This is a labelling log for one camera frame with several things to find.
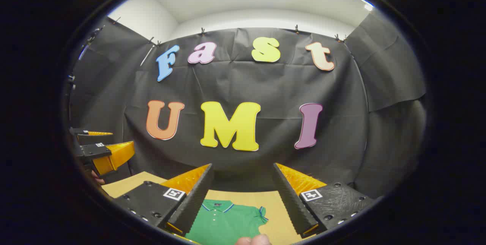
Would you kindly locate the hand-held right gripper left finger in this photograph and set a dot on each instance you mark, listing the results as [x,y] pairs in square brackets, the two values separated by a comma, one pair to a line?
[195,203]

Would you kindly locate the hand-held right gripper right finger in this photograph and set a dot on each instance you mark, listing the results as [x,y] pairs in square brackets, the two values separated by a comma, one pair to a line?
[290,203]

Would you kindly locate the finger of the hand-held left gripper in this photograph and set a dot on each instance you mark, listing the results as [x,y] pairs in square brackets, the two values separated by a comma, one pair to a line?
[78,131]
[95,149]

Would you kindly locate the green T-shirt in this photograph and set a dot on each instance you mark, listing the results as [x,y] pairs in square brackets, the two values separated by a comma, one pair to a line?
[228,226]

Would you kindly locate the thin white rod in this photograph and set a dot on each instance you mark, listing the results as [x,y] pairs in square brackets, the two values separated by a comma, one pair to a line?
[147,56]

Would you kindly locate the black backdrop cloth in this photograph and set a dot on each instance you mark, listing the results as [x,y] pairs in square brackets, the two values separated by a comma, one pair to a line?
[265,85]

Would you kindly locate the row of black cloth clips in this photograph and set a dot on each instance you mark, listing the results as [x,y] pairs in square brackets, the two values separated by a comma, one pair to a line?
[202,31]

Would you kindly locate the small ceiling light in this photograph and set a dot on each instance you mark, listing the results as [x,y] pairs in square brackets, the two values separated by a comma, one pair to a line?
[368,7]

